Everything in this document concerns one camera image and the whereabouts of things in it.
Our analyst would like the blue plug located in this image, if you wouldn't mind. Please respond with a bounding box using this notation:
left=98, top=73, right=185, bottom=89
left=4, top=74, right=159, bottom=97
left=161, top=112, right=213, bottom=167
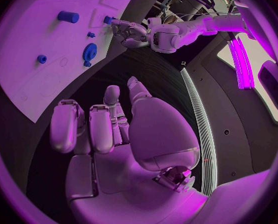
left=103, top=15, right=117, bottom=25

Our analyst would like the blue gear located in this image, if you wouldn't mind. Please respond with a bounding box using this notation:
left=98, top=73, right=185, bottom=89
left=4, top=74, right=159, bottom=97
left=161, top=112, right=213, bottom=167
left=83, top=42, right=98, bottom=61

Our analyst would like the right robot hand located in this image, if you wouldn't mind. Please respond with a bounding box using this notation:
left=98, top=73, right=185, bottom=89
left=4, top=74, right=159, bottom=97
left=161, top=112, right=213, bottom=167
left=49, top=76, right=210, bottom=224

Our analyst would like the white task board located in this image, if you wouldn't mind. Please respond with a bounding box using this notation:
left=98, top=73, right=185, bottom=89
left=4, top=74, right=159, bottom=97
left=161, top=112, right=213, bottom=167
left=0, top=0, right=150, bottom=124

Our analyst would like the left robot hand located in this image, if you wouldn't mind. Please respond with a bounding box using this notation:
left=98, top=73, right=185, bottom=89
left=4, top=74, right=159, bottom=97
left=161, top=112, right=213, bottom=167
left=110, top=18, right=152, bottom=49

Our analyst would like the blue cylinder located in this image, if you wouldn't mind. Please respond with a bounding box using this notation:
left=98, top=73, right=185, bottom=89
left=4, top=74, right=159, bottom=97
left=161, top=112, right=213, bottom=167
left=57, top=10, right=81, bottom=24

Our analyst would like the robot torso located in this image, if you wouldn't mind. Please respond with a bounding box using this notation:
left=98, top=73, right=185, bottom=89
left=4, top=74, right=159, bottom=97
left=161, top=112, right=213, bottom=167
left=179, top=31, right=278, bottom=198

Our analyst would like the glowing light bar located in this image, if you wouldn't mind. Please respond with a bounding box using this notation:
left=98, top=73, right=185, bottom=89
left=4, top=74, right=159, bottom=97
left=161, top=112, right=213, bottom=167
left=227, top=38, right=256, bottom=91

